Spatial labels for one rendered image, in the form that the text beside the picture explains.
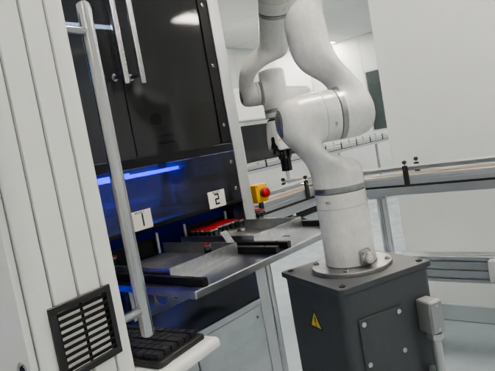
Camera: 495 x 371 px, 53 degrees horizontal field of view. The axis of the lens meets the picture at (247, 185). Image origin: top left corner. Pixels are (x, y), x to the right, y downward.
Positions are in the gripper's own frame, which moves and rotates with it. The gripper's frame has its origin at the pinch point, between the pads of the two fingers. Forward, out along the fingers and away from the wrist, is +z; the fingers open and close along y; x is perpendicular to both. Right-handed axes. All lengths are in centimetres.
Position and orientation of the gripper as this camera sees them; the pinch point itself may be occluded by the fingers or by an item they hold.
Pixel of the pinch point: (286, 165)
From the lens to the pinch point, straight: 164.7
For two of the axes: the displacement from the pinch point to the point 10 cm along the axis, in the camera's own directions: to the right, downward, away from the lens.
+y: -6.4, 1.7, -7.5
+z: 1.7, 9.8, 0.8
